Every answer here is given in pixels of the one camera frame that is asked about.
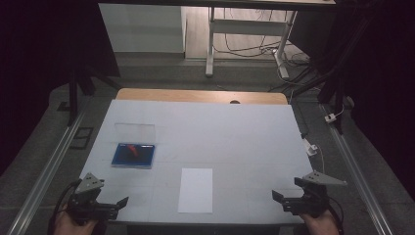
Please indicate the person's right hand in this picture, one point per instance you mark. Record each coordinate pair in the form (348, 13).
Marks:
(321, 226)

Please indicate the person's left hand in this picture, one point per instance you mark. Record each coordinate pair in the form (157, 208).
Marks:
(70, 226)

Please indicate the blue case with clear lid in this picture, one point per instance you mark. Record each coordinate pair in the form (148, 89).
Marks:
(143, 160)

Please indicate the aluminium rail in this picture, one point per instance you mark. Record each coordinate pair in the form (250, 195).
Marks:
(49, 169)
(355, 169)

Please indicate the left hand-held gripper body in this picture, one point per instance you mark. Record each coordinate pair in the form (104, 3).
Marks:
(85, 202)

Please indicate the white desk frame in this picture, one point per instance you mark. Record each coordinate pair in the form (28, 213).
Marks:
(248, 27)

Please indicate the white cabinet panel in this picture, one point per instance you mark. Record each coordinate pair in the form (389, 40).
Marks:
(140, 27)

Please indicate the black metal stand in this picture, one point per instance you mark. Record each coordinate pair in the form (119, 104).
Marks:
(339, 84)
(73, 98)

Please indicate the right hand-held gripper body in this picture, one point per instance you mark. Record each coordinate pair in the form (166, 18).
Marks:
(313, 200)

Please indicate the white paper sheet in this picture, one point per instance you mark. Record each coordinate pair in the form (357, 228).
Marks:
(195, 192)

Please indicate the white plug adapter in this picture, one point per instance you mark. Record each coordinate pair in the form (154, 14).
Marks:
(330, 117)

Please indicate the red pen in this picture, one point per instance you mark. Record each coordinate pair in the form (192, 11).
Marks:
(132, 150)

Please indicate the black curtain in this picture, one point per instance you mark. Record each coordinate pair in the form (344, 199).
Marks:
(385, 81)
(39, 65)

